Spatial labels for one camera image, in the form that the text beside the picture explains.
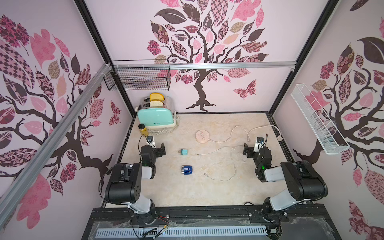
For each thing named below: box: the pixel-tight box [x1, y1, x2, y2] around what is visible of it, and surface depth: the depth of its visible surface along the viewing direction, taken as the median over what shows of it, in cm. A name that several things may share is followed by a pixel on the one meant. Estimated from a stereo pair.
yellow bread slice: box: [149, 92, 165, 101], surface depth 106 cm
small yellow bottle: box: [138, 123, 149, 137], surface depth 103 cm
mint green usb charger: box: [180, 148, 189, 155], surface depth 97 cm
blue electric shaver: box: [181, 165, 193, 175], surface depth 89 cm
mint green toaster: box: [135, 96, 177, 129], surface depth 106 cm
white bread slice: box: [149, 100, 164, 107], surface depth 102 cm
